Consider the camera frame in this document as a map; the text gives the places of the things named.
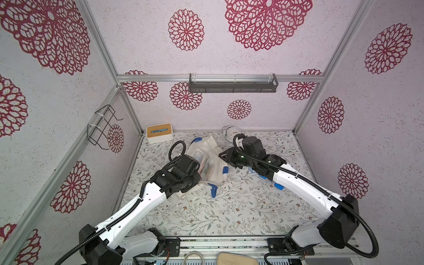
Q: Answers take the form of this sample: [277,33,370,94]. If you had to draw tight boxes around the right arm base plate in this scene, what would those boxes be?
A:
[267,237,316,256]

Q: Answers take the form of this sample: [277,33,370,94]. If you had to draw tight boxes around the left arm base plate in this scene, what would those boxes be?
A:
[145,237,181,258]

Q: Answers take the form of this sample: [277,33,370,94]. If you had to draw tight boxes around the white tissue box wooden top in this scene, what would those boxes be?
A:
[146,123,174,144]

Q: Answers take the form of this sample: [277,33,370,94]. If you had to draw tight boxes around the white cable loop front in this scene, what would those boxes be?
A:
[183,251,206,265]

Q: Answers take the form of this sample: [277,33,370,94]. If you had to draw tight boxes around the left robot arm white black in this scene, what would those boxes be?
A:
[56,151,201,265]

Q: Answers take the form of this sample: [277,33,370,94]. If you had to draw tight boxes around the white canvas bag blue handles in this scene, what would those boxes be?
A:
[177,135,229,198]

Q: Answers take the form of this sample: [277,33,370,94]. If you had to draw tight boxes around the black wall shelf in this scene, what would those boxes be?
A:
[188,74,279,93]

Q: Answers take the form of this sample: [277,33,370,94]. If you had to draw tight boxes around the black wire wall rack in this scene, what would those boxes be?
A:
[86,104,123,151]

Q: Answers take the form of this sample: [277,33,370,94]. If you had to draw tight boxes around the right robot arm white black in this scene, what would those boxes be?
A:
[219,134,379,261]

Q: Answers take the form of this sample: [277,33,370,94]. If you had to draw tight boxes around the beige object at front edge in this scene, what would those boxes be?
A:
[216,252,259,265]

